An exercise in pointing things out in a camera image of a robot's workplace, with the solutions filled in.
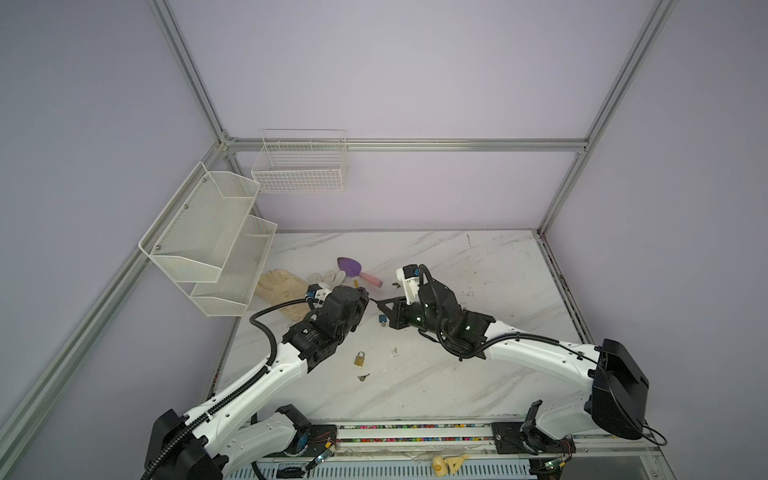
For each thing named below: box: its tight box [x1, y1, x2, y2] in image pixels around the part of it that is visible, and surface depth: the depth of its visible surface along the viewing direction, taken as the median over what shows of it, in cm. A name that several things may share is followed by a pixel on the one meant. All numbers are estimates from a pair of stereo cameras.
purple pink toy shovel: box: [337, 257, 383, 288], surface depth 110 cm
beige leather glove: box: [256, 269, 311, 322], surface depth 106 cm
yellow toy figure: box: [432, 454, 470, 477], surface depth 70 cm
